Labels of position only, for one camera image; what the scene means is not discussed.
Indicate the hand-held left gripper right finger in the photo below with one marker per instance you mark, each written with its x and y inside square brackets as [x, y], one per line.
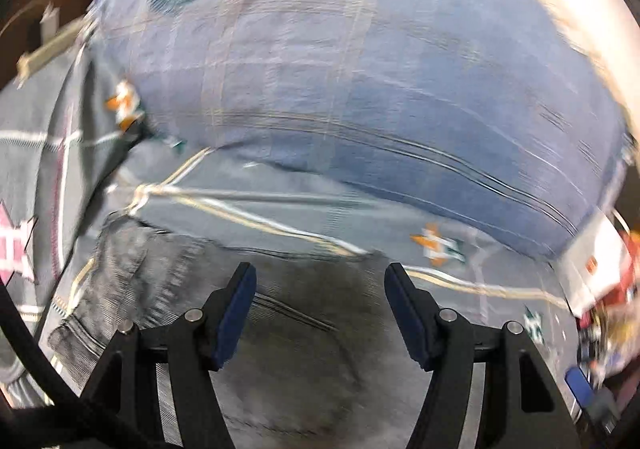
[407, 319]

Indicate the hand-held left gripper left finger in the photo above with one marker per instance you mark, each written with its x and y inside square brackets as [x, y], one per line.
[235, 316]

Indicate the grey denim pants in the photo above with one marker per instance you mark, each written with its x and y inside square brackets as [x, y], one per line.
[310, 369]

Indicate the grey star print bedsheet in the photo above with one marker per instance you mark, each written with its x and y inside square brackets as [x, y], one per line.
[300, 209]

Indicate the white paper bag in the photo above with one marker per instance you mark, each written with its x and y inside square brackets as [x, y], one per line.
[595, 254]

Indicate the red plastic bag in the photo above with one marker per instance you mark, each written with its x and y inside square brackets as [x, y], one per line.
[631, 254]

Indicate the blue plaid quilt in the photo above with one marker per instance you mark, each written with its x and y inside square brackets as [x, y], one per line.
[375, 79]

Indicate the white power strip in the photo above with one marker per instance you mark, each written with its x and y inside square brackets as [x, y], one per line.
[50, 51]

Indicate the white charger plug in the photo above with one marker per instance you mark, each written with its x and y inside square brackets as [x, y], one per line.
[50, 19]

